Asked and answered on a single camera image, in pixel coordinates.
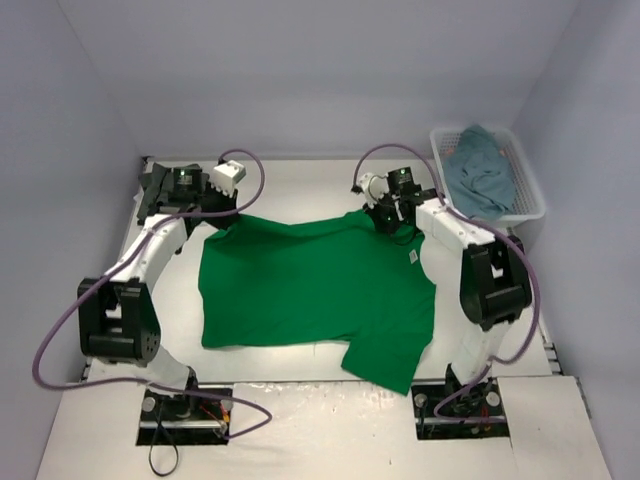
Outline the grey t-shirt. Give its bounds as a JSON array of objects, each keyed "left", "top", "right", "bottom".
[{"left": 139, "top": 164, "right": 205, "bottom": 222}]

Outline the green t-shirt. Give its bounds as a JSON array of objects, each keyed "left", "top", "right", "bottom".
[{"left": 198, "top": 211, "right": 436, "bottom": 395}]

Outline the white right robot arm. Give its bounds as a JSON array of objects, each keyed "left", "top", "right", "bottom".
[{"left": 354, "top": 167, "right": 532, "bottom": 412}]

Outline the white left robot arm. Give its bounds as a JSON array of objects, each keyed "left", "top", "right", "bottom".
[{"left": 77, "top": 161, "right": 246, "bottom": 420}]

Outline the light blue t-shirt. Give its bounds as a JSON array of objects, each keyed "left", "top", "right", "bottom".
[{"left": 443, "top": 125, "right": 516, "bottom": 221}]

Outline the white plastic laundry basket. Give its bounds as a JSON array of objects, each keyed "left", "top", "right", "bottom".
[{"left": 430, "top": 125, "right": 546, "bottom": 228}]

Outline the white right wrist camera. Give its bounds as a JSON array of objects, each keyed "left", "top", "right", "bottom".
[{"left": 351, "top": 172, "right": 389, "bottom": 208}]

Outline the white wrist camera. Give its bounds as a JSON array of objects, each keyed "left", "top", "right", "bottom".
[
  {"left": 351, "top": 172, "right": 389, "bottom": 208},
  {"left": 210, "top": 160, "right": 246, "bottom": 197}
]

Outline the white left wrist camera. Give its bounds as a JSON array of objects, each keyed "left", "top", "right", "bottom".
[{"left": 210, "top": 160, "right": 246, "bottom": 197}]

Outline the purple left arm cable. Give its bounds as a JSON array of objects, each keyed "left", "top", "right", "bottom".
[{"left": 30, "top": 148, "right": 274, "bottom": 441}]

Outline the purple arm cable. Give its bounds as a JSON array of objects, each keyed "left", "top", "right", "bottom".
[
  {"left": 30, "top": 148, "right": 274, "bottom": 441},
  {"left": 352, "top": 144, "right": 541, "bottom": 419}
]

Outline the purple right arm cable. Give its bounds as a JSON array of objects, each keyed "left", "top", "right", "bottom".
[{"left": 352, "top": 144, "right": 541, "bottom": 419}]

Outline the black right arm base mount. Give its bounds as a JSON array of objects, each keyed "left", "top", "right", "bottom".
[{"left": 410, "top": 378, "right": 510, "bottom": 441}]

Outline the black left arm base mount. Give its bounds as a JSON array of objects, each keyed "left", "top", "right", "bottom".
[{"left": 136, "top": 387, "right": 233, "bottom": 446}]

